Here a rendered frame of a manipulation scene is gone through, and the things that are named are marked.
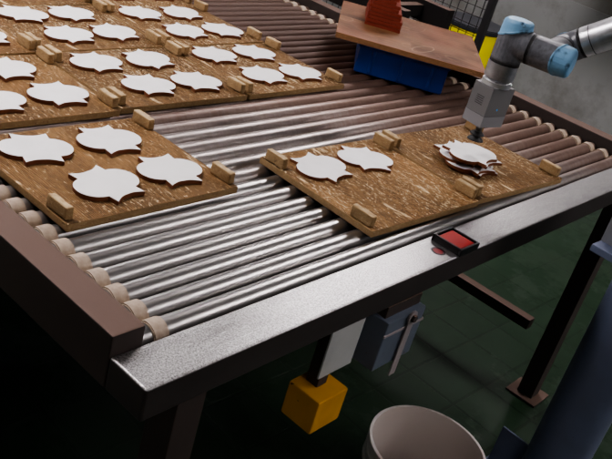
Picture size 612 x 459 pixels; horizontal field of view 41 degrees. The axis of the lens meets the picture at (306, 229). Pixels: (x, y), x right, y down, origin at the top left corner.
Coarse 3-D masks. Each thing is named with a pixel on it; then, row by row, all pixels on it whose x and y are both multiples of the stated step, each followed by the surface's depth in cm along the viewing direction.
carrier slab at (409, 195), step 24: (360, 144) 211; (288, 168) 186; (360, 168) 196; (408, 168) 204; (312, 192) 179; (336, 192) 181; (360, 192) 184; (384, 192) 188; (408, 192) 191; (432, 192) 195; (456, 192) 199; (384, 216) 177; (408, 216) 180; (432, 216) 184
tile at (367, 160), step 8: (344, 152) 201; (352, 152) 202; (360, 152) 203; (368, 152) 205; (376, 152) 206; (344, 160) 197; (352, 160) 197; (360, 160) 199; (368, 160) 200; (376, 160) 201; (384, 160) 203; (392, 160) 204; (368, 168) 196; (376, 168) 198; (384, 168) 198
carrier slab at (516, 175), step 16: (448, 128) 240; (464, 128) 244; (400, 144) 218; (416, 144) 221; (432, 144) 225; (480, 144) 235; (496, 144) 239; (416, 160) 211; (432, 160) 214; (512, 160) 230; (528, 160) 233; (448, 176) 207; (512, 176) 219; (528, 176) 222; (544, 176) 225; (496, 192) 206; (512, 192) 210
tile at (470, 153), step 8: (456, 144) 217; (464, 144) 218; (472, 144) 220; (456, 152) 211; (464, 152) 213; (472, 152) 214; (480, 152) 216; (488, 152) 218; (464, 160) 208; (472, 160) 209; (480, 160) 210; (488, 160) 212; (496, 160) 215
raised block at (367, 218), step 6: (354, 204) 172; (354, 210) 172; (360, 210) 170; (366, 210) 171; (354, 216) 172; (360, 216) 171; (366, 216) 170; (372, 216) 169; (366, 222) 170; (372, 222) 170
